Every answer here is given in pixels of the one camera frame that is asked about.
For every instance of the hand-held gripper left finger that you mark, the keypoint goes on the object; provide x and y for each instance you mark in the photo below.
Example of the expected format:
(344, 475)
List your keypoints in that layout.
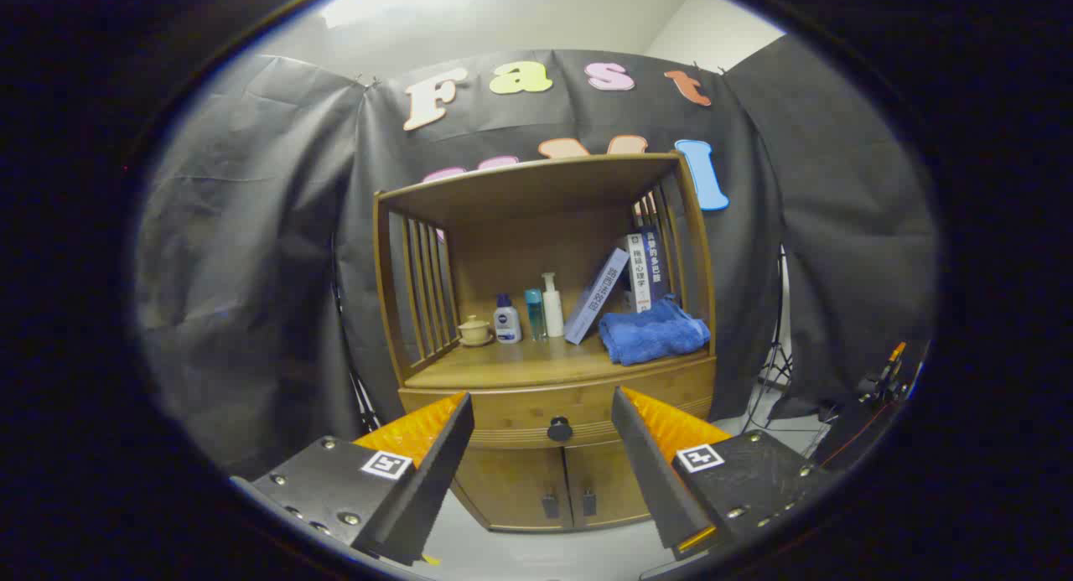
(436, 472)

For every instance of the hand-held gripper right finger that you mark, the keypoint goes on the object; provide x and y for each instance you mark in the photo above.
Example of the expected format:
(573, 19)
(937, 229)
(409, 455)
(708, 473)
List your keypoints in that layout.
(645, 472)

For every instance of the wooden cabinet door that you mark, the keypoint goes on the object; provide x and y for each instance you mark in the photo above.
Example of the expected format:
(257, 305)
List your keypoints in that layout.
(608, 480)
(511, 485)

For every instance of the wooden countertop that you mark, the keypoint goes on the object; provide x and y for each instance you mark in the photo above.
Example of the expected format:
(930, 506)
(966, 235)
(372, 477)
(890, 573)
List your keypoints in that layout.
(520, 361)

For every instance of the wooden cabinet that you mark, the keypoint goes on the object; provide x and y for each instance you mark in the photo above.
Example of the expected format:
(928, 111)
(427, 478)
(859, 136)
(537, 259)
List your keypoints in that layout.
(520, 237)

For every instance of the black tripod stand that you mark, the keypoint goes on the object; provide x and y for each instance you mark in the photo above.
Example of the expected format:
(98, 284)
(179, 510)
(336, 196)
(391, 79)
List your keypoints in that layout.
(366, 405)
(780, 363)

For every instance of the blue folded towel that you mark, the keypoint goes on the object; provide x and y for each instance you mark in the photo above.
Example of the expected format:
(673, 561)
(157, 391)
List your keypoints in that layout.
(654, 334)

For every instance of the beige lidded teacup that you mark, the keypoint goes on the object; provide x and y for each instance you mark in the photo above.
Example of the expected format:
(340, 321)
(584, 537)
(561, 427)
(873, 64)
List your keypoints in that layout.
(474, 331)

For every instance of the white bottle with blue cap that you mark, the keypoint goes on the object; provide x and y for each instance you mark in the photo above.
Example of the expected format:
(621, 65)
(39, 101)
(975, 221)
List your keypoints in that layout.
(506, 325)

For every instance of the lavender leaning book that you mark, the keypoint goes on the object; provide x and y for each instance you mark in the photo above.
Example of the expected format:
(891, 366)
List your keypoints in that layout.
(595, 298)

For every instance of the teal clear bottle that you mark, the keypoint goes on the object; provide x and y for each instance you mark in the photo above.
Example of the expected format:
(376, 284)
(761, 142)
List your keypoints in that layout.
(535, 317)

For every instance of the white pump bottle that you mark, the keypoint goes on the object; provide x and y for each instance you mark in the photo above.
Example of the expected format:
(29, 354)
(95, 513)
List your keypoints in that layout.
(553, 313)

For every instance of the white book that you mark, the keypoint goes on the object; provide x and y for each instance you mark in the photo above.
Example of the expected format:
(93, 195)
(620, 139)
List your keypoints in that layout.
(640, 271)

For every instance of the dark blue book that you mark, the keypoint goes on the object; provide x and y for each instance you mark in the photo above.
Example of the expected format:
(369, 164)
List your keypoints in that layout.
(655, 262)

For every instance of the black equipment with orange tip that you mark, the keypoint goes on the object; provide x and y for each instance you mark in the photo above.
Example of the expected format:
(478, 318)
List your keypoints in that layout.
(863, 422)

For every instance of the black backdrop cloth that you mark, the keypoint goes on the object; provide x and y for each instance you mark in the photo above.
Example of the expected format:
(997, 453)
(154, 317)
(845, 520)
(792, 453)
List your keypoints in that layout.
(251, 271)

